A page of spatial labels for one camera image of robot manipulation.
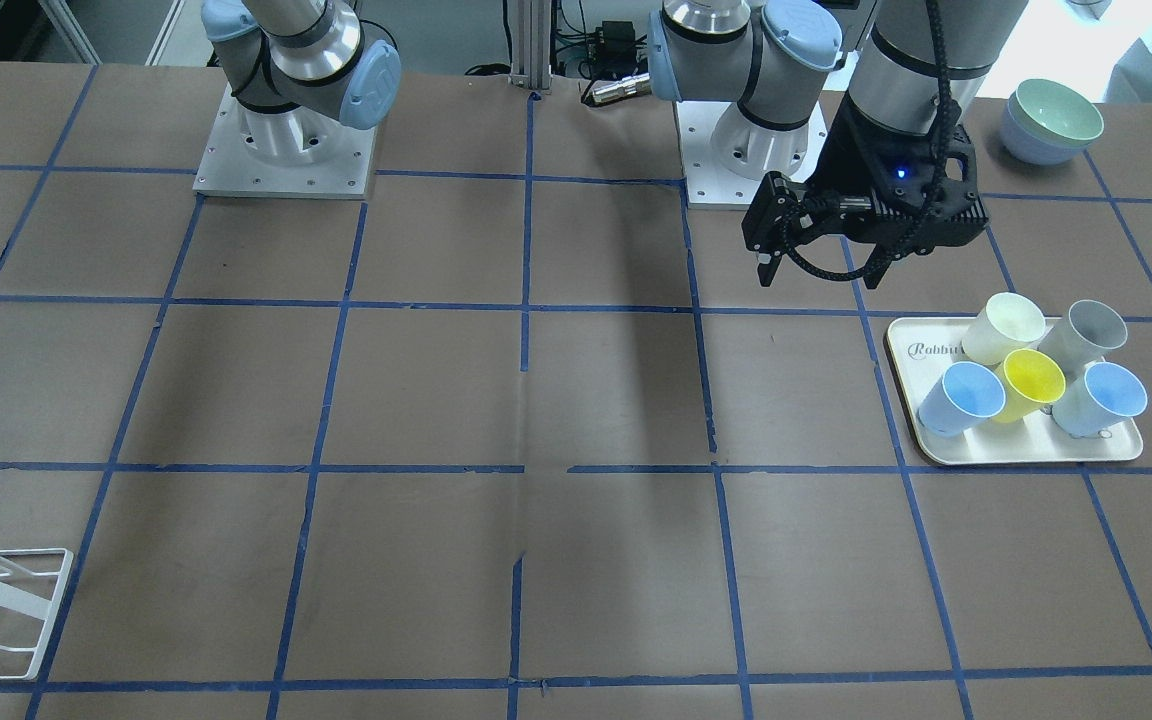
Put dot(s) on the light blue cup far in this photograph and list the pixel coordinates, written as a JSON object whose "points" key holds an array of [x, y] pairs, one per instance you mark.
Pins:
{"points": [[1105, 394]]}

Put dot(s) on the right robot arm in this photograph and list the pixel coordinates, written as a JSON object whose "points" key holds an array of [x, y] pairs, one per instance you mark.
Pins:
{"points": [[304, 81]]}

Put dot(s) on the light blue cup near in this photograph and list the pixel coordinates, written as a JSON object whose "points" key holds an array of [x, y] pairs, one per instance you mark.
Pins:
{"points": [[965, 396]]}

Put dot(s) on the cream plastic tray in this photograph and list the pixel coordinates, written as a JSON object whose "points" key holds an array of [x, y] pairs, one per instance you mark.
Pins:
{"points": [[921, 349]]}

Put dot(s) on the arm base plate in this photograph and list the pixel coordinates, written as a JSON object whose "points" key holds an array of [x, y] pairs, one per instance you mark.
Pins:
{"points": [[725, 156], [295, 155]]}

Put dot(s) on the yellow plastic cup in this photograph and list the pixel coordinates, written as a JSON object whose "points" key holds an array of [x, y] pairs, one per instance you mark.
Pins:
{"points": [[1031, 380]]}

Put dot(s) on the grey plastic cup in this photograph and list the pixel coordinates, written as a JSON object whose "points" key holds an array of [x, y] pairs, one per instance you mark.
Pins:
{"points": [[1089, 329]]}

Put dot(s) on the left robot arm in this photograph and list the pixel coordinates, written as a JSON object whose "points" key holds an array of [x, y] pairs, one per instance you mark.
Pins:
{"points": [[919, 68]]}

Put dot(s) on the aluminium frame post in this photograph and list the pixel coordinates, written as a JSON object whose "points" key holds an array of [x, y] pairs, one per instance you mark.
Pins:
{"points": [[530, 34]]}

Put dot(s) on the green blue bowl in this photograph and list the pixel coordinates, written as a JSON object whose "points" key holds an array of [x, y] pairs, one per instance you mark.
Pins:
{"points": [[1046, 123]]}

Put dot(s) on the pale green white cup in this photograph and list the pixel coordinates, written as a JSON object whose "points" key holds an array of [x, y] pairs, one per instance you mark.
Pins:
{"points": [[1007, 322]]}

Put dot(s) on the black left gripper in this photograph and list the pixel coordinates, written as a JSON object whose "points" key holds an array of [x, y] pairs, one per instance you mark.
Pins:
{"points": [[848, 158]]}

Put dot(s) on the light blue cup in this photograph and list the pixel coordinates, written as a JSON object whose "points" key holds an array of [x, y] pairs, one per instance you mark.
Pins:
{"points": [[965, 396], [1105, 394]]}

